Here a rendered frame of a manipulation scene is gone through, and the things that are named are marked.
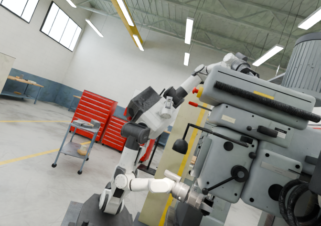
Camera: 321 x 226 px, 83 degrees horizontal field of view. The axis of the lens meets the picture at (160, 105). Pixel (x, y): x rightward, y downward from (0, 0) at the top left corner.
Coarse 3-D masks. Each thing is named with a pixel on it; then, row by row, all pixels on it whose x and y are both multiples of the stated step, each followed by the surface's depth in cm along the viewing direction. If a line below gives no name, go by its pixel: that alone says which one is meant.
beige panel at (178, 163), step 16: (192, 96) 268; (192, 112) 266; (208, 112) 263; (176, 128) 266; (192, 128) 264; (192, 144) 261; (160, 160) 264; (176, 160) 262; (160, 176) 262; (144, 208) 261; (160, 208) 258; (144, 224) 258; (160, 224) 256
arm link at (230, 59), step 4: (228, 56) 111; (232, 56) 109; (236, 56) 113; (240, 56) 109; (244, 56) 106; (224, 60) 112; (228, 60) 109; (232, 60) 109; (236, 60) 106; (244, 60) 107; (228, 64) 111; (232, 64) 107
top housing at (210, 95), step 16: (208, 80) 85; (224, 80) 83; (240, 80) 82; (256, 80) 81; (208, 96) 84; (224, 96) 82; (272, 96) 80; (288, 96) 79; (304, 96) 79; (256, 112) 81; (272, 112) 80; (304, 128) 78
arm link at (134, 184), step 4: (132, 172) 113; (128, 176) 106; (132, 176) 109; (128, 180) 104; (132, 180) 105; (136, 180) 104; (140, 180) 103; (144, 180) 102; (128, 184) 103; (132, 184) 103; (136, 184) 102; (140, 184) 101; (144, 184) 101; (124, 188) 104; (128, 188) 103; (132, 188) 102; (136, 188) 102; (140, 188) 101; (144, 188) 101
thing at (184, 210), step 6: (180, 204) 137; (186, 204) 126; (180, 210) 133; (186, 210) 122; (192, 210) 122; (198, 210) 122; (180, 216) 128; (186, 216) 122; (192, 216) 122; (198, 216) 122; (180, 222) 125; (186, 222) 122; (192, 222) 122; (198, 222) 122
